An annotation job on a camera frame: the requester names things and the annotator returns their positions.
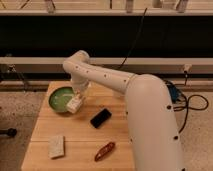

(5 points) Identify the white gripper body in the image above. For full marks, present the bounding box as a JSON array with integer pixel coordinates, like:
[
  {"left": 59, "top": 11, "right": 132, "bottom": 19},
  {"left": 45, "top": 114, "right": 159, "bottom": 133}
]
[{"left": 71, "top": 80, "right": 89, "bottom": 99}]

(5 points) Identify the white bottle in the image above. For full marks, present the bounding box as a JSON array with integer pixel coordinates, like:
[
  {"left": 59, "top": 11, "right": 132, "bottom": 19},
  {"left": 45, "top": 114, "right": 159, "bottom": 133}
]
[{"left": 66, "top": 95, "right": 83, "bottom": 114}]

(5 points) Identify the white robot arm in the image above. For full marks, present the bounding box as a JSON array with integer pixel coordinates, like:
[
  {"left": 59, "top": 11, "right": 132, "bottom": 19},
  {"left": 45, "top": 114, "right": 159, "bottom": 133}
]
[{"left": 63, "top": 50, "right": 186, "bottom": 171}]

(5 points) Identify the green ceramic bowl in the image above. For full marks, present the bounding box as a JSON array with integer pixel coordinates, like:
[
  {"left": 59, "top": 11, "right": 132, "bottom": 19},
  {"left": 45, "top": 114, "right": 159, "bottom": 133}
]
[{"left": 48, "top": 86, "right": 74, "bottom": 113}]

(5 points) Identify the black rectangular block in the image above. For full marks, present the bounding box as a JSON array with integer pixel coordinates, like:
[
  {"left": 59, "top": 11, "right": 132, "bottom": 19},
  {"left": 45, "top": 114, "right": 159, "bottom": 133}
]
[{"left": 90, "top": 108, "right": 112, "bottom": 128}]

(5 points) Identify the beige sponge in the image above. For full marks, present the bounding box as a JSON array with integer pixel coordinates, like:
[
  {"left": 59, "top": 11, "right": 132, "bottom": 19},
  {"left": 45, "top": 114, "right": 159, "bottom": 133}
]
[{"left": 49, "top": 135, "right": 65, "bottom": 159}]

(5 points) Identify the red brown oblong object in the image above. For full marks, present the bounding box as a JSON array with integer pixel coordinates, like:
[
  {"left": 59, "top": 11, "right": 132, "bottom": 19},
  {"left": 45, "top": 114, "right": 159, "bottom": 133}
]
[{"left": 94, "top": 142, "right": 115, "bottom": 162}]

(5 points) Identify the black object on floor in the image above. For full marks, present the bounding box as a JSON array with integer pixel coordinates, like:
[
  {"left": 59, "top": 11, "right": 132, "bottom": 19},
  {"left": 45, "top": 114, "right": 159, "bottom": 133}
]
[{"left": 0, "top": 128, "right": 17, "bottom": 137}]

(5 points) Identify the blue power adapter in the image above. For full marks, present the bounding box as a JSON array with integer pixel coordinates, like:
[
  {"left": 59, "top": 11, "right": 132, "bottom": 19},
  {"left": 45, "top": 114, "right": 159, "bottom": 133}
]
[{"left": 167, "top": 84, "right": 179, "bottom": 103}]

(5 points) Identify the black hanging cable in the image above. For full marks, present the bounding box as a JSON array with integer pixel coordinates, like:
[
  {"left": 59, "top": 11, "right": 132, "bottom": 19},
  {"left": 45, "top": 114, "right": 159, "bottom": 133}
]
[{"left": 114, "top": 7, "right": 148, "bottom": 70}]

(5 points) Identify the black floor cable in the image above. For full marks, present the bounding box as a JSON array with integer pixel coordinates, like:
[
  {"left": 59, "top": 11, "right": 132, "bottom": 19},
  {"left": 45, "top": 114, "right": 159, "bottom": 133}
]
[{"left": 163, "top": 79, "right": 210, "bottom": 134}]

